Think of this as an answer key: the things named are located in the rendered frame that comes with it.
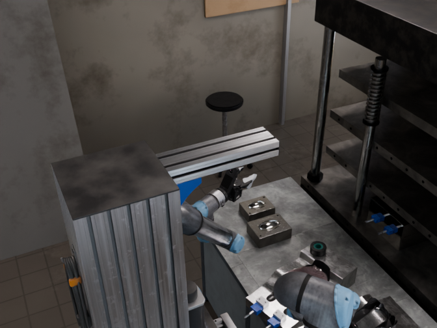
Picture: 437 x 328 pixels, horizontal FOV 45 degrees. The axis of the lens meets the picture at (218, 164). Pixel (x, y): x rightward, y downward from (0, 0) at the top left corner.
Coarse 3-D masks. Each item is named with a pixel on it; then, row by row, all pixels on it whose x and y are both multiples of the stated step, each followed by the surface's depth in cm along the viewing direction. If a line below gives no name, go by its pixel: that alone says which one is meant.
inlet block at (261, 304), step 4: (260, 296) 244; (256, 300) 242; (260, 300) 242; (264, 300) 242; (256, 304) 242; (260, 304) 241; (264, 304) 240; (268, 304) 242; (252, 308) 240; (256, 308) 240; (260, 308) 240; (264, 308) 241; (252, 312) 239; (256, 312) 239; (260, 312) 241
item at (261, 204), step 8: (248, 200) 309; (256, 200) 308; (264, 200) 308; (240, 208) 308; (248, 208) 302; (256, 208) 306; (264, 208) 302; (272, 208) 302; (248, 216) 298; (256, 216) 300; (264, 216) 303
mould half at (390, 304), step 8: (368, 296) 236; (360, 304) 233; (384, 304) 242; (392, 304) 242; (376, 312) 228; (392, 312) 238; (400, 312) 237; (360, 320) 228; (368, 320) 227; (376, 320) 225; (384, 320) 225; (400, 320) 234; (408, 320) 234
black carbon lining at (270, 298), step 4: (316, 260) 259; (320, 260) 258; (312, 264) 261; (316, 264) 261; (320, 264) 260; (324, 264) 257; (320, 268) 260; (324, 268) 258; (328, 268) 255; (324, 272) 258; (328, 272) 255; (328, 276) 256; (328, 280) 253; (272, 292) 249; (268, 296) 248; (272, 296) 248; (268, 300) 246; (272, 300) 246; (284, 312) 240
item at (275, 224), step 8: (272, 216) 295; (280, 216) 294; (248, 224) 289; (256, 224) 289; (264, 224) 291; (272, 224) 292; (280, 224) 289; (248, 232) 292; (256, 232) 283; (264, 232) 283; (272, 232) 283; (280, 232) 284; (288, 232) 286; (256, 240) 284; (264, 240) 281; (272, 240) 284; (280, 240) 287
